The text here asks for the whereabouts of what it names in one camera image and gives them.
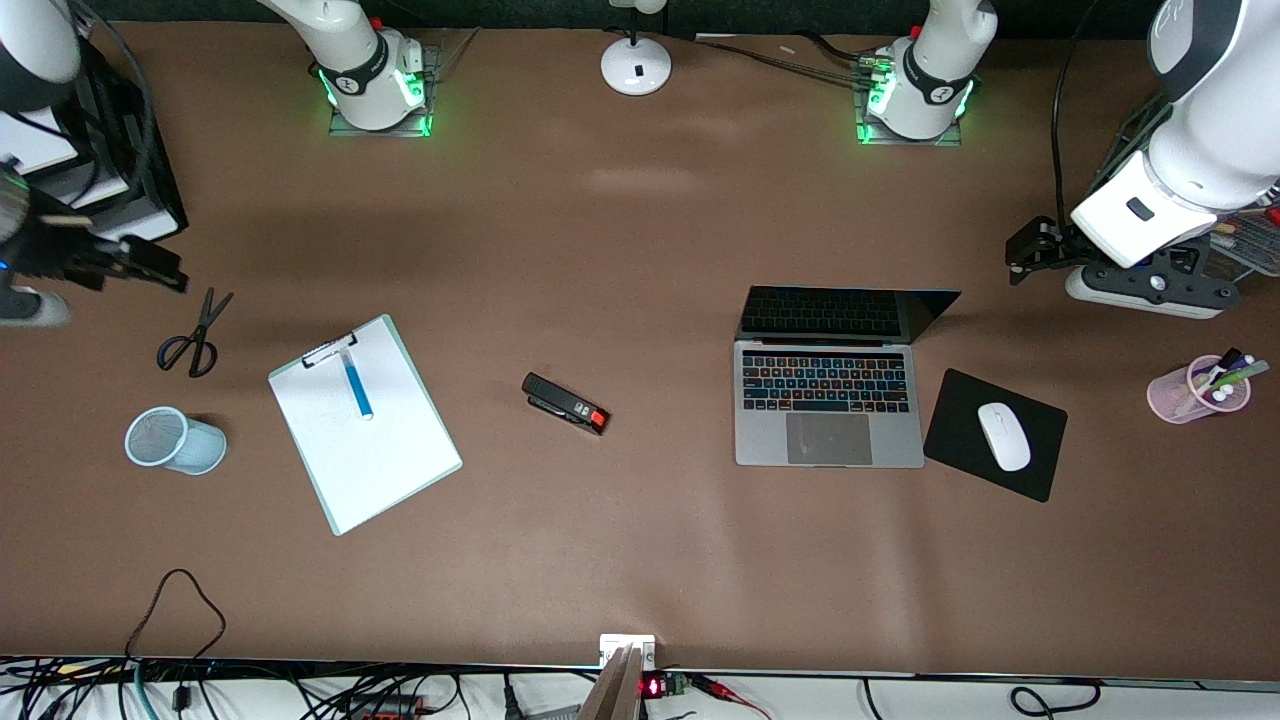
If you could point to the silver laptop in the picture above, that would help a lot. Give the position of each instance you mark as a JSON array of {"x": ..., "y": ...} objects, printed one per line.
[{"x": 830, "y": 440}]

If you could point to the white computer mouse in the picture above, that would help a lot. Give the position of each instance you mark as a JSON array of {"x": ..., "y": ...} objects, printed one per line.
[{"x": 1003, "y": 437}]

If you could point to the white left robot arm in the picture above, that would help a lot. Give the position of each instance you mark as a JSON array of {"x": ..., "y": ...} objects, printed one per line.
[{"x": 1200, "y": 150}]

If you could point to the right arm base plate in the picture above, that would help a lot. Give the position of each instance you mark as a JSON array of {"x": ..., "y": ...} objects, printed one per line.
[{"x": 345, "y": 126}]

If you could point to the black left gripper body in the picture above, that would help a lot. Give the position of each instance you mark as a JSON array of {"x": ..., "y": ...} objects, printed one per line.
[{"x": 1057, "y": 246}]

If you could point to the black stapler with red tip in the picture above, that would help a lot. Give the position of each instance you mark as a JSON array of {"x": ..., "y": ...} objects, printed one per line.
[{"x": 560, "y": 402}]

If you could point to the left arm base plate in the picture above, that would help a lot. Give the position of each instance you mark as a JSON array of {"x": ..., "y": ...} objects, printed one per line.
[{"x": 940, "y": 140}]

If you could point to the black mouse pad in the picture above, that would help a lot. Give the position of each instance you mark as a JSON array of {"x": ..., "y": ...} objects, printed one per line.
[{"x": 955, "y": 430}]

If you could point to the black marker in pink cup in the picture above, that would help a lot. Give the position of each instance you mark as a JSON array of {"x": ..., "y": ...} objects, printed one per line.
[{"x": 1228, "y": 357}]

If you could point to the clipboard with white paper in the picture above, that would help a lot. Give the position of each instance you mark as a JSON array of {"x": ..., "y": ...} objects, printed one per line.
[{"x": 385, "y": 465}]

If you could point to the green marker in pink cup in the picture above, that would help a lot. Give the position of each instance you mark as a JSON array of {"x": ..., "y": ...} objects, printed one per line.
[{"x": 1245, "y": 374}]

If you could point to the white lamp base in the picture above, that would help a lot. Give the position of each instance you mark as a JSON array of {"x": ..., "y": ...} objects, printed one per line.
[{"x": 636, "y": 65}]

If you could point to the circuit board with red display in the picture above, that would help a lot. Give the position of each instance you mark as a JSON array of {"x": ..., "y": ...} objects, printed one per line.
[{"x": 665, "y": 686}]

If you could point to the pink translucent pen cup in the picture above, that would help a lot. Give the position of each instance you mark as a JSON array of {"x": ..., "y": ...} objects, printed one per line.
[{"x": 1170, "y": 395}]

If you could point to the white paper sheet in tray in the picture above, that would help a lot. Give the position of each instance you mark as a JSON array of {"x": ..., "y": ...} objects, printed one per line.
[{"x": 35, "y": 145}]

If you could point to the black scissors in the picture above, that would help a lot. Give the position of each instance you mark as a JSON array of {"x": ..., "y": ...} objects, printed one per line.
[{"x": 207, "y": 318}]

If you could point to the blue marker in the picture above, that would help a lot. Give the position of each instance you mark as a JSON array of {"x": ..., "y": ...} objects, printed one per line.
[{"x": 357, "y": 390}]

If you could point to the blue mesh pen cup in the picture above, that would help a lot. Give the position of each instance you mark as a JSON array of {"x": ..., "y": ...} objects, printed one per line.
[{"x": 195, "y": 445}]

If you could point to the black stacked paper tray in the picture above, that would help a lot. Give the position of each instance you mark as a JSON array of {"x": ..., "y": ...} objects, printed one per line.
[{"x": 150, "y": 190}]

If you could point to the white camera stand bracket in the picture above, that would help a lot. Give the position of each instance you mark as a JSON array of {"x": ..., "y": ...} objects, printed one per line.
[{"x": 627, "y": 645}]

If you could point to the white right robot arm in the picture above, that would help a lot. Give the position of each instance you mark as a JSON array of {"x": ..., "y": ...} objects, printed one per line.
[{"x": 365, "y": 70}]

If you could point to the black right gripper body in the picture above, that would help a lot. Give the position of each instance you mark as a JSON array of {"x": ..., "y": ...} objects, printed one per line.
[{"x": 40, "y": 250}]

